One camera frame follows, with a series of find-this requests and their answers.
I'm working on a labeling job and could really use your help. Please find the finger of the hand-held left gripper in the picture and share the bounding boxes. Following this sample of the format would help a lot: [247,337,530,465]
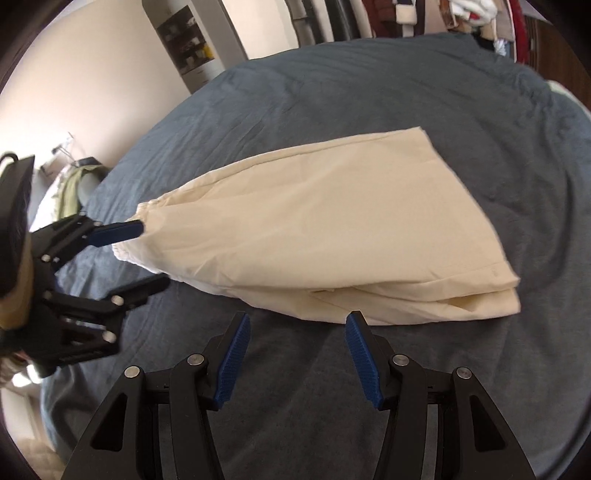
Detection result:
[28,276,171,377]
[30,215,145,274]

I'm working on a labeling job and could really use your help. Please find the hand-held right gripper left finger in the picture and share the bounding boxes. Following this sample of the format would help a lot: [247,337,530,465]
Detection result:
[60,311,252,480]

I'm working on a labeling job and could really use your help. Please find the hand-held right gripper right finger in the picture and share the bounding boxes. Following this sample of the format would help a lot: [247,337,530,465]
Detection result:
[345,311,539,480]

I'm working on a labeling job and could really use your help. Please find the cream pants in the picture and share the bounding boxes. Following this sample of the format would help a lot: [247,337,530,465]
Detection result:
[112,127,522,326]

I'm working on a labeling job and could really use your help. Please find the green cloth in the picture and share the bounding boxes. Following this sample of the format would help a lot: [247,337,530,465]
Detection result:
[52,165,100,219]

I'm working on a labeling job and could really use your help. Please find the white built-in shelf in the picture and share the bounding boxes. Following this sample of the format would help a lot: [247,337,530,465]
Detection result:
[143,0,250,95]

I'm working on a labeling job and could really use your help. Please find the blue-grey blanket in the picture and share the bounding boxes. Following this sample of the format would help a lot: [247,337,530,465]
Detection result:
[39,32,591,480]

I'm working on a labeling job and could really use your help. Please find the row of hanging clothes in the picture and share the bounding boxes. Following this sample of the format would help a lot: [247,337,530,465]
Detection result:
[360,0,541,63]

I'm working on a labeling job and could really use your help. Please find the wall socket with cables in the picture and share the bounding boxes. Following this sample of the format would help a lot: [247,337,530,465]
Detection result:
[47,132,80,165]

